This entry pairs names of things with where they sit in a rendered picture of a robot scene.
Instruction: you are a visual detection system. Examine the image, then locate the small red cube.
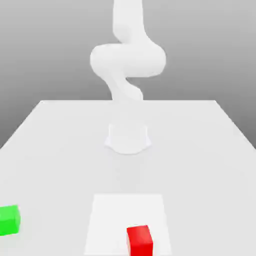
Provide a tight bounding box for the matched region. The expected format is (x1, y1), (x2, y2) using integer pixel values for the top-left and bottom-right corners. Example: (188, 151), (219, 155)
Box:
(126, 224), (154, 256)

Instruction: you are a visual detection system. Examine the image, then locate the small green cube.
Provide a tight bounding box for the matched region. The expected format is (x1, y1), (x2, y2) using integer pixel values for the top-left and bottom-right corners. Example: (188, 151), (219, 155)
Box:
(0, 204), (22, 237)

